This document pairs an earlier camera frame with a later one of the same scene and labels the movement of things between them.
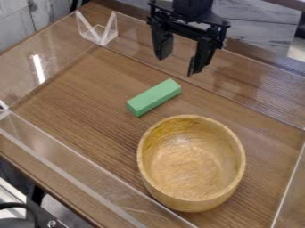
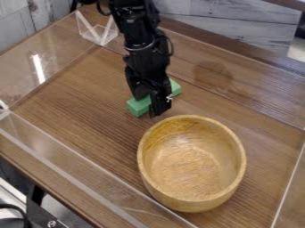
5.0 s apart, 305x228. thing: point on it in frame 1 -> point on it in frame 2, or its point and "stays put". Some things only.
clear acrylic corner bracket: x=98 y=34 stays put
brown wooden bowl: x=190 y=158 stays put
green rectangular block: x=153 y=97 stays put
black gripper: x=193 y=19 -> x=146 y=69
